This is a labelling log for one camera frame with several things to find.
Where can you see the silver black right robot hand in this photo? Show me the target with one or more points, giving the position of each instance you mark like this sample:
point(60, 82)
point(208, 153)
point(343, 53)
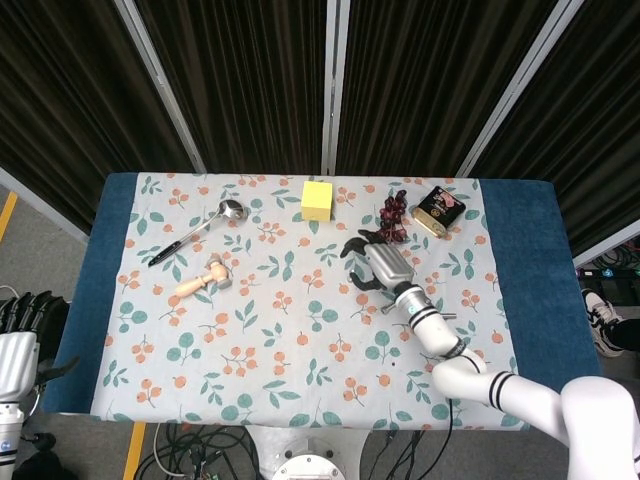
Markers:
point(392, 265)

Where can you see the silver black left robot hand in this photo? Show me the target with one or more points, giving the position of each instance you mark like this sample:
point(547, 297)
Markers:
point(15, 360)

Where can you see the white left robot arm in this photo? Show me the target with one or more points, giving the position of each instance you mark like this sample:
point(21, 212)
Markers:
point(7, 430)

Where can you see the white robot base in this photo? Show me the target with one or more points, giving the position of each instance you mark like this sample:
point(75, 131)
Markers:
point(310, 450)

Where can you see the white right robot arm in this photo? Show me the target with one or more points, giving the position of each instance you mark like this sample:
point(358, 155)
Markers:
point(440, 330)

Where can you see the dark red grape bunch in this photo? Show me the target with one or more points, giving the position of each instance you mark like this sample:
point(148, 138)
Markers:
point(392, 215)

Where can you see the black gold tin can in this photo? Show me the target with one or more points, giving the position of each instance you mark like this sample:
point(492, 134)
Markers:
point(440, 205)

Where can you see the yellow cube block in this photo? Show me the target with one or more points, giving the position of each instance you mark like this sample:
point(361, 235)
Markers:
point(317, 200)

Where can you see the floral fruit print tablecloth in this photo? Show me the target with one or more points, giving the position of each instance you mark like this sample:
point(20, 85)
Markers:
point(300, 310)

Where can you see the blue table cover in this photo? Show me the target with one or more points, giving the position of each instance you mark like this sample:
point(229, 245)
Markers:
point(530, 250)

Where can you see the yellow floor tape strip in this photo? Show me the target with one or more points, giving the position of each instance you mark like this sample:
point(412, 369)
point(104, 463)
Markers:
point(134, 450)
point(7, 215)

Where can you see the wooden mallet grey caps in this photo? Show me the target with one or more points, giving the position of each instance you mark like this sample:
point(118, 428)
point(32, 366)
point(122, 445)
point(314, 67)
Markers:
point(192, 286)

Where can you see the dark pleated screen panel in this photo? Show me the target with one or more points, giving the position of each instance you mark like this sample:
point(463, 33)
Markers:
point(590, 125)
point(250, 75)
point(425, 75)
point(75, 100)

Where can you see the white black sneaker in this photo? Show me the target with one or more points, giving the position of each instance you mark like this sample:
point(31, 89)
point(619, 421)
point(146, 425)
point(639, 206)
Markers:
point(597, 310)

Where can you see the power strip with lights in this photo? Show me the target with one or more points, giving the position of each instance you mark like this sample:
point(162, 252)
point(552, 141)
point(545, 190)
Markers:
point(607, 272)

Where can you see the dark trouser leg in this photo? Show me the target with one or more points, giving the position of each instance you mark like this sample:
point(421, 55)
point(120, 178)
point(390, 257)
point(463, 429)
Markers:
point(627, 335)

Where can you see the aluminium screen post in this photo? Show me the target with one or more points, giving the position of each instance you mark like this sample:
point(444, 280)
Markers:
point(40, 202)
point(159, 82)
point(334, 100)
point(518, 85)
point(607, 250)

